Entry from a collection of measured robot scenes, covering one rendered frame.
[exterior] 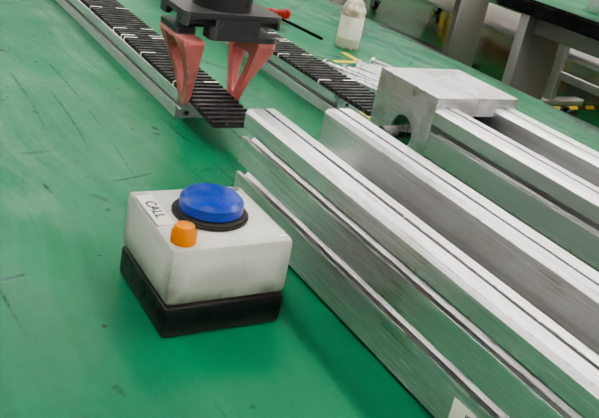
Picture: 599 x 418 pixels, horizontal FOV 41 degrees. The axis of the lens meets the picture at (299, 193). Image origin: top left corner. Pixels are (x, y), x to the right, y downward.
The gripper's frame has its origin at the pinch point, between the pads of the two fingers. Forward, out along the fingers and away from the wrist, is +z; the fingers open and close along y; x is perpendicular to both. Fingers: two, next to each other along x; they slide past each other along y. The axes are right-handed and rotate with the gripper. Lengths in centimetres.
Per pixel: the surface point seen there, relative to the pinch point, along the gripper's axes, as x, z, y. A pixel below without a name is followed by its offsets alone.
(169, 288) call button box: -33.8, -0.4, -17.2
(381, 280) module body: -37.8, -1.8, -5.3
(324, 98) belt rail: 4.8, 1.8, 17.2
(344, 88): 2.1, -0.4, 17.7
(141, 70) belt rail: 14.3, 2.1, -1.8
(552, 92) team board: 194, 64, 279
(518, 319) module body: -47.7, -5.4, -4.8
